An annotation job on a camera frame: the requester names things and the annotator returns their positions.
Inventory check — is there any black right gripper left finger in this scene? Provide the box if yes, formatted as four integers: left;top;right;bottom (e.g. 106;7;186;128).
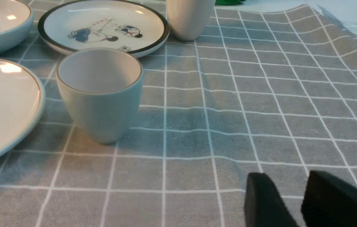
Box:
244;172;298;227

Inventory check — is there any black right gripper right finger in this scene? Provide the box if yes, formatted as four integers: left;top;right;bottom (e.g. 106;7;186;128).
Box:
301;170;357;227

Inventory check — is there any light blue shallow bowl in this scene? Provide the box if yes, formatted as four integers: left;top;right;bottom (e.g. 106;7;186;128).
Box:
0;0;33;54

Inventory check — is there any grey checked tablecloth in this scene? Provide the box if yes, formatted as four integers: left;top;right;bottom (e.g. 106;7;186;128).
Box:
0;0;357;227

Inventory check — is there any white cup with black rim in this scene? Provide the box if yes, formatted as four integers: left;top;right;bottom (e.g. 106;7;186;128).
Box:
165;0;216;41

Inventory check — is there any green backdrop cloth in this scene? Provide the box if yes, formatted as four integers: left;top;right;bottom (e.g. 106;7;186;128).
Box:
215;0;245;6

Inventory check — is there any white plate with cartoon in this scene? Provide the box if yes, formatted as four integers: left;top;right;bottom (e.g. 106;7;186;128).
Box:
37;0;170;58

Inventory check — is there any large light blue plate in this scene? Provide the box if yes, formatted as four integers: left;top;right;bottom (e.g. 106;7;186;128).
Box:
0;59;46;157

